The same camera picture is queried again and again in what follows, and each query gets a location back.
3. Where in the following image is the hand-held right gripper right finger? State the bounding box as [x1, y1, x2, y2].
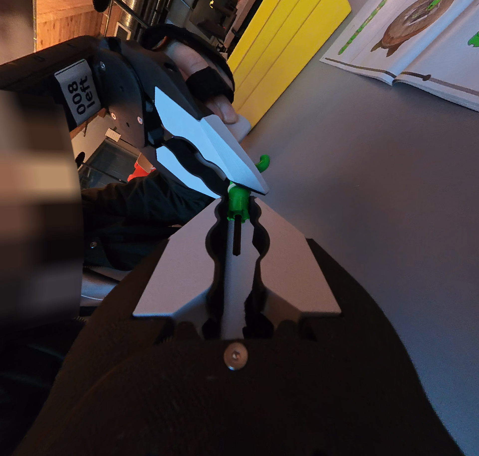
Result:
[244, 197, 342, 339]

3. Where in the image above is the person's left forearm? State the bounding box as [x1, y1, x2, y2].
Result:
[80, 172, 221, 239]

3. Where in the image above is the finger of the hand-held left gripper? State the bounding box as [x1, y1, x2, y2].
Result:
[154, 87, 270, 196]
[155, 145, 223, 199]

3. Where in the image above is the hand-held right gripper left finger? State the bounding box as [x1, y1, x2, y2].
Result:
[132, 198, 225, 339]

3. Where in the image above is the green round stalk segment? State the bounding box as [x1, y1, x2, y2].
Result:
[226, 185, 250, 224]

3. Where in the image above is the grey desk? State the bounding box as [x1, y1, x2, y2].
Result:
[219, 0, 479, 456]

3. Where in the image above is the open instruction booklet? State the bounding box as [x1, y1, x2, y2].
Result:
[320, 0, 479, 112]

